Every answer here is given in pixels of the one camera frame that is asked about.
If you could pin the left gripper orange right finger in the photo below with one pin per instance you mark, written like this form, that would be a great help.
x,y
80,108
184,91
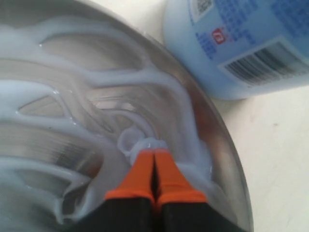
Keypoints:
x,y
182,207

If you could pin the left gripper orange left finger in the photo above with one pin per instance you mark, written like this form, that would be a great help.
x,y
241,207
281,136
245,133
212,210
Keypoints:
x,y
128,208

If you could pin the blue lotion pump bottle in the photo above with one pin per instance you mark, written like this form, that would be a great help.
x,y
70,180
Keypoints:
x,y
237,49

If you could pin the round stainless steel plate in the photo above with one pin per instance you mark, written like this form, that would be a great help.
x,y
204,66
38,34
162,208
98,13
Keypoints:
x,y
81,95

